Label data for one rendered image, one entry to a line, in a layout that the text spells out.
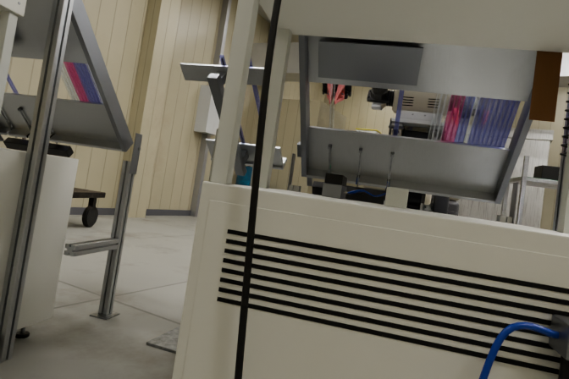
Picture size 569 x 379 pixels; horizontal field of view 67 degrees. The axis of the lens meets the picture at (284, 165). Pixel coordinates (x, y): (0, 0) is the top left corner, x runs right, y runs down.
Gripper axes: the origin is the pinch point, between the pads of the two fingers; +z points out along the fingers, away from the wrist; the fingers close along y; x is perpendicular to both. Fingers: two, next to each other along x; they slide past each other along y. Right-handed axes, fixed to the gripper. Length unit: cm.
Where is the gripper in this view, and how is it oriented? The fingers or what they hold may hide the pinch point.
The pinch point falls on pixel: (332, 101)
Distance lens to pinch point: 149.1
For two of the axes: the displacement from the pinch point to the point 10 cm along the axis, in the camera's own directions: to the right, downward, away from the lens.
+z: -2.6, 6.9, -6.8
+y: 9.6, 1.3, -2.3
